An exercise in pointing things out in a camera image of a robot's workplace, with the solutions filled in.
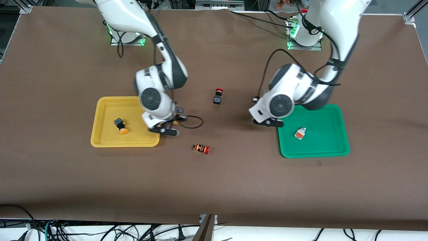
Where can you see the dark table leg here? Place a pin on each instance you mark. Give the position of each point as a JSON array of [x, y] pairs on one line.
[[205, 232]]

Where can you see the grey background box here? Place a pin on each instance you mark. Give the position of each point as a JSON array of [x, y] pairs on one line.
[[219, 5]]

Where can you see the aluminium frame profile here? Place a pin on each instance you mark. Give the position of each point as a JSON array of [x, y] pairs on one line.
[[26, 8], [409, 16]]

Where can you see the orange white connector part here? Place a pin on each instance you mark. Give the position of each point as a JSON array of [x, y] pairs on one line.
[[299, 134]]

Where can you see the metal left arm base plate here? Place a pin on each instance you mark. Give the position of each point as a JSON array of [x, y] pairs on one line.
[[314, 48]]

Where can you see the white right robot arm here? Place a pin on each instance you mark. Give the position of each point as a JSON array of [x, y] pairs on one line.
[[123, 16]]

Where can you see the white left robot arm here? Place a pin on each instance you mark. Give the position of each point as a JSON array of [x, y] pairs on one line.
[[337, 20]]

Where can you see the red button with blue body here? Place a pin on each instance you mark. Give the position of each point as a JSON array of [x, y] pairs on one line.
[[218, 99]]

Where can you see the red button with orange body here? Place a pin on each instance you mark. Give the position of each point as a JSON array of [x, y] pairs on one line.
[[200, 148]]

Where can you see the brown table cover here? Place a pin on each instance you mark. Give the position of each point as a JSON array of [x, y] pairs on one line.
[[214, 187]]

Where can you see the green plastic tray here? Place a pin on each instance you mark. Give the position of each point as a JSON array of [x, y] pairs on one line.
[[327, 140]]

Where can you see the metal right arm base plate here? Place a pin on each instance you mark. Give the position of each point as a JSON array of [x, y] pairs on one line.
[[115, 43]]

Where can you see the yellow mushroom push button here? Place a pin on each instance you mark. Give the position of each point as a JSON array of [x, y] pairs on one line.
[[180, 109], [117, 122]]

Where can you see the yellow plastic tray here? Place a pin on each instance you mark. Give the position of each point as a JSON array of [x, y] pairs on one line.
[[107, 137]]

